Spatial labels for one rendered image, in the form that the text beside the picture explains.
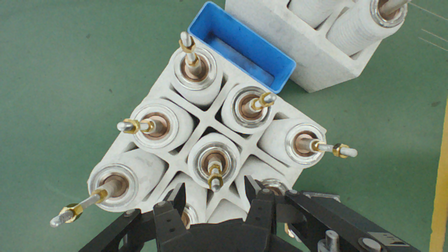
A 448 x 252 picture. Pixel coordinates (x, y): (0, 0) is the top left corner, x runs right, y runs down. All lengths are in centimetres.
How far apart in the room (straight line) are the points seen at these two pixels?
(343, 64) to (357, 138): 36
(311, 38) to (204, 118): 31
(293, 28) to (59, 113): 73
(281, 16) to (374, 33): 19
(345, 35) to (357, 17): 4
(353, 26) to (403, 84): 51
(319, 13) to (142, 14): 53
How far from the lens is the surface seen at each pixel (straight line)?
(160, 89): 34
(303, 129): 29
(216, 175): 17
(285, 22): 44
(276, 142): 29
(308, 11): 44
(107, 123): 61
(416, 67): 97
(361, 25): 44
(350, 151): 23
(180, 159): 33
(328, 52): 46
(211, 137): 25
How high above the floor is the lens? 50
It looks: 85 degrees down
